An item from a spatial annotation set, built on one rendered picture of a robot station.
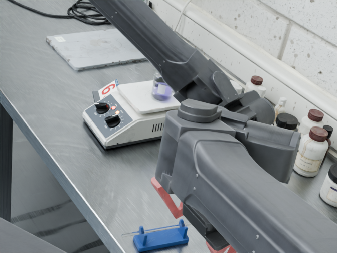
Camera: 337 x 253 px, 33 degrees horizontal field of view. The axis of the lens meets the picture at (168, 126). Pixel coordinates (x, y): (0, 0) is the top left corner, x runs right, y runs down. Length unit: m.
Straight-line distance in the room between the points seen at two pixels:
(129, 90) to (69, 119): 0.16
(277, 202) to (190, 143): 0.12
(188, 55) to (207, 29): 0.81
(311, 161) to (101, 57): 0.66
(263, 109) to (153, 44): 0.22
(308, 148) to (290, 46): 0.35
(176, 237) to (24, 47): 0.80
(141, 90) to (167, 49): 0.43
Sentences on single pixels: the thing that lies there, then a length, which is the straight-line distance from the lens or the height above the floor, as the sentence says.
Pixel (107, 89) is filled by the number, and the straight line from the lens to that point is 1.44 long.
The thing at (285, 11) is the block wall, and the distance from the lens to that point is 1.54.
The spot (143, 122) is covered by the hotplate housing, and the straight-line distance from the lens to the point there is 1.25.
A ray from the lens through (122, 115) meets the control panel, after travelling 1.26.
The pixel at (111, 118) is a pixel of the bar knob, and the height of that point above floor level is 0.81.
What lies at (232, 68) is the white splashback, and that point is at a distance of 1.64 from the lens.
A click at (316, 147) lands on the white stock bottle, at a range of 1.29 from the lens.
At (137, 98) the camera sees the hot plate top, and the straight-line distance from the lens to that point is 1.28.
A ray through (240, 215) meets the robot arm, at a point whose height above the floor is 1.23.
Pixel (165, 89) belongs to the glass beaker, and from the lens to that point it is 1.26.
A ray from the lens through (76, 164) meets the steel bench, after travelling 1.20.
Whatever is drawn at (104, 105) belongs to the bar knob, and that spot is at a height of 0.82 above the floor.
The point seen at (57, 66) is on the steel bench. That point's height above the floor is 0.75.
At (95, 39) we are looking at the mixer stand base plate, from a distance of 1.71.
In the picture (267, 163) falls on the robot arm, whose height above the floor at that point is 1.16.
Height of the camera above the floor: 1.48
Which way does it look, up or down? 32 degrees down
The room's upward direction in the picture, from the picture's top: 12 degrees clockwise
